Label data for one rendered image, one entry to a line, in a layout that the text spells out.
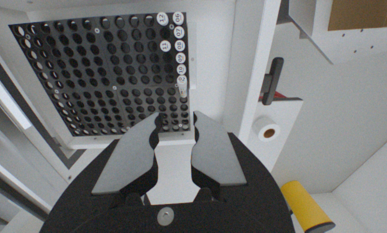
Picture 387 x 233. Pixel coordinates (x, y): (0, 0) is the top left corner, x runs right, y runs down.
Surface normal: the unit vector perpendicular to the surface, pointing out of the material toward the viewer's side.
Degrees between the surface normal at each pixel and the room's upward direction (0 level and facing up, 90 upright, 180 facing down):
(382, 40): 0
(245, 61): 90
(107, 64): 0
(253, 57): 90
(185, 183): 0
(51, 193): 90
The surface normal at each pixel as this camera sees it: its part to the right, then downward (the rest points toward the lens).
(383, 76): 0.06, 0.51
